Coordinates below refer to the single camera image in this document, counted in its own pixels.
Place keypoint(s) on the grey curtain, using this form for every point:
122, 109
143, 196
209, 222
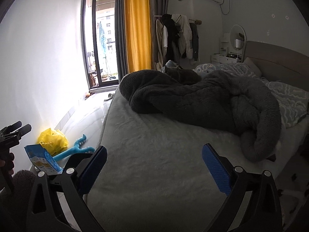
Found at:
120, 39

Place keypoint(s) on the beige upholstered headboard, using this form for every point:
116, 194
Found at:
278, 63

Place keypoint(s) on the grey pillow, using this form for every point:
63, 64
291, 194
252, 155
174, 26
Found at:
252, 66

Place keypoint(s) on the orange floor object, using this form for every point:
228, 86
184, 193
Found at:
88, 95

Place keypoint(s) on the blue snack bag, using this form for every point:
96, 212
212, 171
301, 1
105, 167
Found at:
42, 160

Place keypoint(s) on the white dressing table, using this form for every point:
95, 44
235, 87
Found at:
227, 54

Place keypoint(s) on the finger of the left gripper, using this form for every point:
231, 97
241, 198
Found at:
11, 128
20, 131

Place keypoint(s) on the person's left hand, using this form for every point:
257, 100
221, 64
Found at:
7, 162

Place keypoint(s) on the round vanity mirror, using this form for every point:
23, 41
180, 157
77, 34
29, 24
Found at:
237, 37

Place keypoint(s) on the clothes rack with garments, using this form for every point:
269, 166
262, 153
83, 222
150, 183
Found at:
177, 39

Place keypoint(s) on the yellow plastic bag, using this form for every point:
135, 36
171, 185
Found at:
54, 141

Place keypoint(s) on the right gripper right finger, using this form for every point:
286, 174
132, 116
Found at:
220, 169

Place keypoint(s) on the grey bed mattress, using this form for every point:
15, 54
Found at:
155, 178

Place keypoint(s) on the grey fleece sleeve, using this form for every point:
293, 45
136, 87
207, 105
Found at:
14, 207

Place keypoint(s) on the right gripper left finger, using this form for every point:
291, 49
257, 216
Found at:
88, 168

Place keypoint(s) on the blue plush dinosaur toy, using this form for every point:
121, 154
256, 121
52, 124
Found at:
76, 149

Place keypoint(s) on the yellow curtain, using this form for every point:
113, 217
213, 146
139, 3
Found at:
138, 34

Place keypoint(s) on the grey cat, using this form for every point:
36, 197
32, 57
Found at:
183, 76

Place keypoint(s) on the grey slipper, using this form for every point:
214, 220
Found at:
110, 97

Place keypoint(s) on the black framed window door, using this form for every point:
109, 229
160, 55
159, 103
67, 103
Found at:
98, 28

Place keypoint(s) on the dark grey fleece blanket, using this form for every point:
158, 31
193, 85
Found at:
243, 106

